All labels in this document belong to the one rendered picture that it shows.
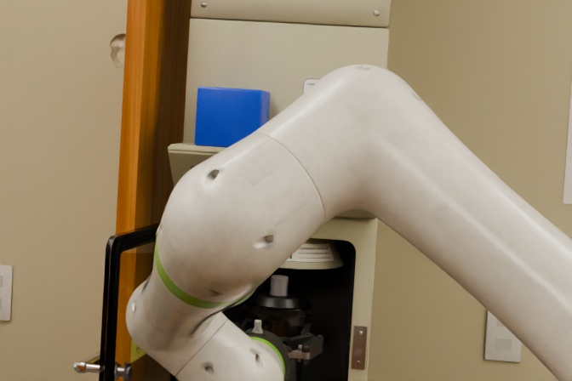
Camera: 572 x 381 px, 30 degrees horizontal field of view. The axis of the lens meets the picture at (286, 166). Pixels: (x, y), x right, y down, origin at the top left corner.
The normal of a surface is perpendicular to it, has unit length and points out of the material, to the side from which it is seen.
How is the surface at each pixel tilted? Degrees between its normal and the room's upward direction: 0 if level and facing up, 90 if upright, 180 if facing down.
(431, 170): 67
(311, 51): 90
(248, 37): 90
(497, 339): 90
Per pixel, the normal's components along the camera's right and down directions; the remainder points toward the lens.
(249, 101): -0.10, 0.04
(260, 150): -0.11, -0.76
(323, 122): -0.06, -0.53
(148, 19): 0.99, 0.07
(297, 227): 0.69, 0.30
